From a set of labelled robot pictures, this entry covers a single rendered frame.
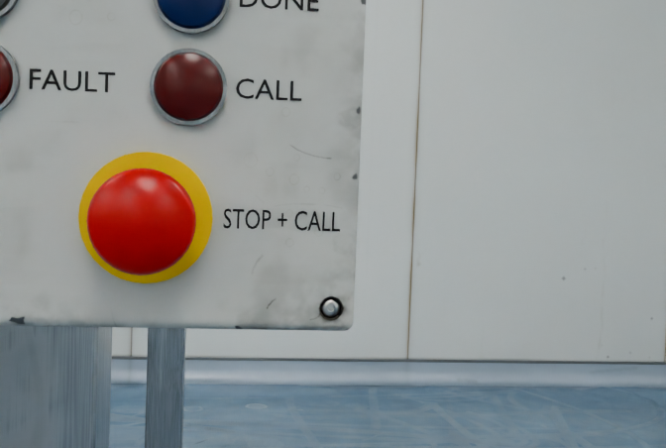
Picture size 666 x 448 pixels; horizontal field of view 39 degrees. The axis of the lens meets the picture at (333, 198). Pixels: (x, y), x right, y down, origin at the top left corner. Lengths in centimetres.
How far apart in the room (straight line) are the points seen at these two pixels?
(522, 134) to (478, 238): 49
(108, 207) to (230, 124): 6
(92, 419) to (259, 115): 17
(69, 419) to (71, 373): 2
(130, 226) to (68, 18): 9
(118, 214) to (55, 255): 4
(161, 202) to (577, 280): 400
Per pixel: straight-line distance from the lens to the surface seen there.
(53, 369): 46
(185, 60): 37
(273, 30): 38
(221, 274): 38
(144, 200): 35
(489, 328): 422
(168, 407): 160
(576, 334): 435
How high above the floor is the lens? 100
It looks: 3 degrees down
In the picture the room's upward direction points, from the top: 2 degrees clockwise
